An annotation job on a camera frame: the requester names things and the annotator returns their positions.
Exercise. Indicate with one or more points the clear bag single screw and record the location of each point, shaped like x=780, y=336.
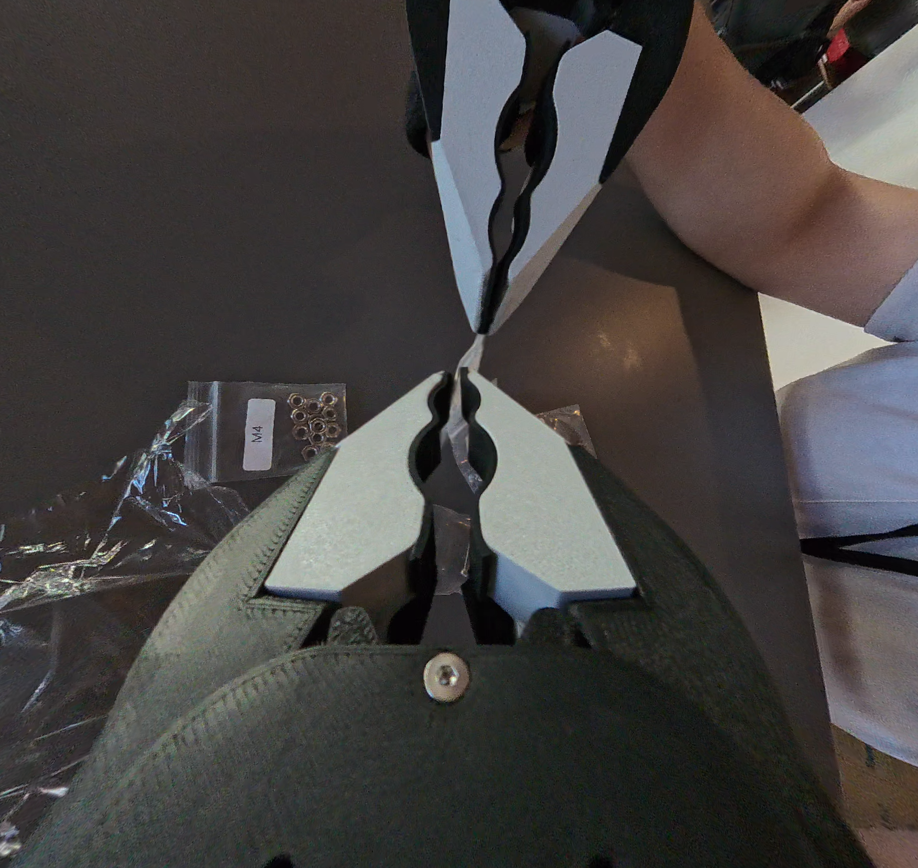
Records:
x=566, y=423

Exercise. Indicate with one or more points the person's right forearm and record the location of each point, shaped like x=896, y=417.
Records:
x=753, y=187

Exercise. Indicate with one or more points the bag of round-head screws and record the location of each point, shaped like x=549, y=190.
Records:
x=229, y=423

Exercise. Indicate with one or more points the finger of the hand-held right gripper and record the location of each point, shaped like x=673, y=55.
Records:
x=466, y=129
x=588, y=115

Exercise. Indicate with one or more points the crumpled clear plastic wrap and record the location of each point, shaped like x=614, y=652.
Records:
x=107, y=524

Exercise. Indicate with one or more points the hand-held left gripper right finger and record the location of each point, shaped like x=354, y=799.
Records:
x=552, y=524

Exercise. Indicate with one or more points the person's white shirt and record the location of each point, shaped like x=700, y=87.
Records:
x=853, y=452

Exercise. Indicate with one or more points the grey desk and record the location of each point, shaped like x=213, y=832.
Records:
x=215, y=165

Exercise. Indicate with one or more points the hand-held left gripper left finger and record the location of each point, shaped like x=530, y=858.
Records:
x=344, y=524

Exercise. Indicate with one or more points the small clear screw bag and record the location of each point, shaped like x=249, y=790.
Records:
x=470, y=352

